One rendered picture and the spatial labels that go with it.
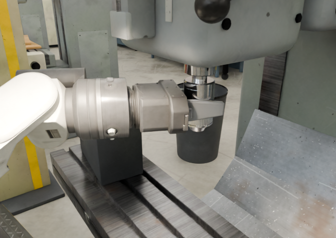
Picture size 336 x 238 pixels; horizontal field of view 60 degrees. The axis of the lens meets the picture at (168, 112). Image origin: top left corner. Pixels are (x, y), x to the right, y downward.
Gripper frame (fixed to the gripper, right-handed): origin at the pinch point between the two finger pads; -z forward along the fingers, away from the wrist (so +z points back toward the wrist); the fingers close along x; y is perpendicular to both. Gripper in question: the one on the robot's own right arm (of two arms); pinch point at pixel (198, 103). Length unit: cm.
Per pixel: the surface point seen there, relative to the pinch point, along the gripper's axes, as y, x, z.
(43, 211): 124, 133, 64
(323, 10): -14.0, -5.8, -14.1
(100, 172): 26.5, 24.2, 17.1
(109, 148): 20.3, 25.0, 14.5
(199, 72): -5.5, -2.3, 0.9
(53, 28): 72, 823, 157
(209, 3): -14.9, -17.1, 5.1
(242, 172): 29.5, 21.9, -20.8
